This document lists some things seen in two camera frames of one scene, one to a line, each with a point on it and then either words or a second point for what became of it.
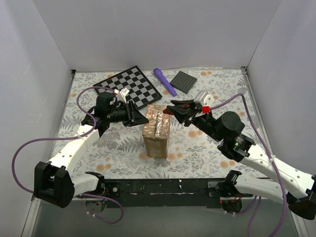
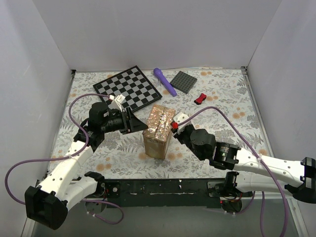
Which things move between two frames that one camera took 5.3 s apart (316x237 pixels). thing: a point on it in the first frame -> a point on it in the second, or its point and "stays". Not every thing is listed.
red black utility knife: [166, 111] -> [202, 97]
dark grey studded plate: [183, 82] stays
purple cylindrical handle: [165, 81] stays
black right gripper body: [191, 115] -> [181, 133]
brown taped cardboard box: [156, 133] stays
